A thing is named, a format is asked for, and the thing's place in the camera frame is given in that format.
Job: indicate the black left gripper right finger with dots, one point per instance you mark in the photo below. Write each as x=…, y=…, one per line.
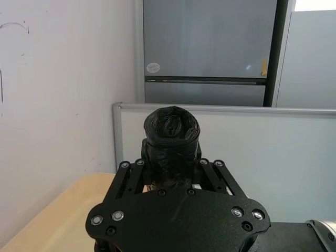
x=218, y=178

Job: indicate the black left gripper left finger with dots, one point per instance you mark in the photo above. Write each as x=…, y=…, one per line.
x=126, y=181

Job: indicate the black plastic bag roll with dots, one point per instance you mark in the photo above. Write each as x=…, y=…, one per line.
x=172, y=136

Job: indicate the round white sticker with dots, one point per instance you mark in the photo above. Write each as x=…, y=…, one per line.
x=153, y=67

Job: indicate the yellow tape piece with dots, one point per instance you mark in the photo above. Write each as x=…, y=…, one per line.
x=263, y=67

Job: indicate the grey glass door cabinet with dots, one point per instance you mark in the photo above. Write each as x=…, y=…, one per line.
x=207, y=47

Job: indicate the grey partition panel aluminium frame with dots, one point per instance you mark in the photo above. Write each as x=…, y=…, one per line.
x=262, y=157

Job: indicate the black vertical post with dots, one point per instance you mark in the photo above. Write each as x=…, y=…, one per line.
x=275, y=52

